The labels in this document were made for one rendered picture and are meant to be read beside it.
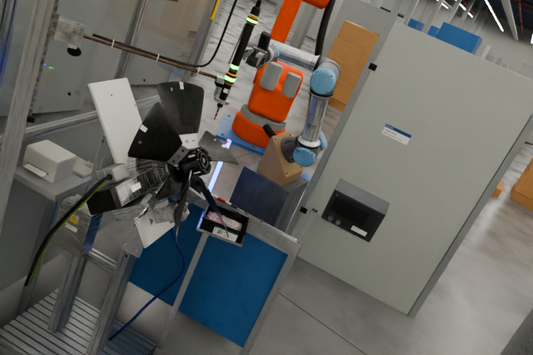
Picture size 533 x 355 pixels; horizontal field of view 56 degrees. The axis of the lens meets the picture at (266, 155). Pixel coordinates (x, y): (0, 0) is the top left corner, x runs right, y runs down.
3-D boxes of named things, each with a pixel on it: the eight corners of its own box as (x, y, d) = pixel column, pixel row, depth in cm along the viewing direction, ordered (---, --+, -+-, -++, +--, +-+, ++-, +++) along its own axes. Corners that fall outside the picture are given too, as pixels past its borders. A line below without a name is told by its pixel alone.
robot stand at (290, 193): (211, 284, 335) (266, 156, 301) (247, 309, 326) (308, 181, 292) (185, 303, 308) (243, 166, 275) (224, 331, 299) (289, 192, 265)
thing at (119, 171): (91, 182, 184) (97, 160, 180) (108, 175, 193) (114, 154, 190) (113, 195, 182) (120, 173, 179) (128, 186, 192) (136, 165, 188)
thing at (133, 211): (116, 221, 189) (110, 210, 186) (127, 207, 196) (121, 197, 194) (145, 215, 184) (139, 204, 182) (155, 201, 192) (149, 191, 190)
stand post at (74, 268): (43, 341, 244) (105, 135, 205) (55, 330, 253) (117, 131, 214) (51, 345, 243) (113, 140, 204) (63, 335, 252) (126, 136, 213)
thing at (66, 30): (48, 40, 174) (54, 17, 171) (51, 35, 180) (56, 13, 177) (79, 49, 178) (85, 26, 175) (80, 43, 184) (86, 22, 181)
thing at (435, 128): (278, 246, 414) (400, -11, 339) (280, 244, 418) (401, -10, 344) (413, 319, 394) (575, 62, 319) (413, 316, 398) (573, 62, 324)
